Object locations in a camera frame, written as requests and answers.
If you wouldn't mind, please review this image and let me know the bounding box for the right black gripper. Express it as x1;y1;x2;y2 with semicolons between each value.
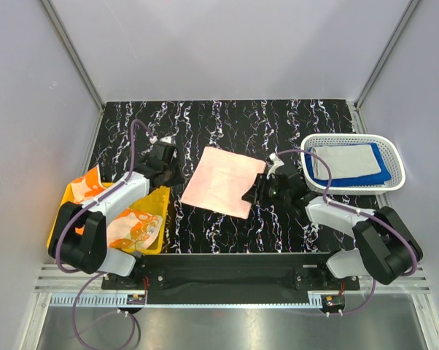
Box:
241;173;290;207

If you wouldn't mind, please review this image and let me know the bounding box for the pink white towel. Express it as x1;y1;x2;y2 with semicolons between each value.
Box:
181;147;266;219

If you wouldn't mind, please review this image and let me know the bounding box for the orange towel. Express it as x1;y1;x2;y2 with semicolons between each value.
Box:
67;166;170;254

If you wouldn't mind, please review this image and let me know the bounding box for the cream terry towel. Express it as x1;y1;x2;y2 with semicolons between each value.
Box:
309;144;382;180

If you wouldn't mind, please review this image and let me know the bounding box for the blue towel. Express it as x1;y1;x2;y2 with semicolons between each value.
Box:
305;143;391;187

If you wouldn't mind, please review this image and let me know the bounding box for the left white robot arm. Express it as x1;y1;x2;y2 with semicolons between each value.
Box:
48;138;184;289

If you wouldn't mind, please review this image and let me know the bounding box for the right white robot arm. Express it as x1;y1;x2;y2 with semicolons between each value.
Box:
242;174;423;289

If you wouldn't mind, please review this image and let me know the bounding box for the yellow plastic bin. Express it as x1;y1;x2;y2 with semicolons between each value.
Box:
46;182;171;254

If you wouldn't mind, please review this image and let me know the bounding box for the white perforated basket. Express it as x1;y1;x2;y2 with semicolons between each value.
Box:
300;133;405;195

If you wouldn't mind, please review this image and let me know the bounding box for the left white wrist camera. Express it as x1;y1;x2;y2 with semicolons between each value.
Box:
160;136;175;145

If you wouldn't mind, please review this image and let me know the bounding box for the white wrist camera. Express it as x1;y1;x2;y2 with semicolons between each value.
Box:
267;153;284;179
160;136;175;145

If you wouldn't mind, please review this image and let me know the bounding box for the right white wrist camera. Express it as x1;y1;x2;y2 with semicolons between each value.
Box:
267;153;284;179

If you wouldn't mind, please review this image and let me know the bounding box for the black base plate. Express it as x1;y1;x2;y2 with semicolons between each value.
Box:
101;253;360;308

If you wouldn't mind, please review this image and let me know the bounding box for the white slotted cable duct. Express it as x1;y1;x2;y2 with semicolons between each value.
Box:
50;293;147;308

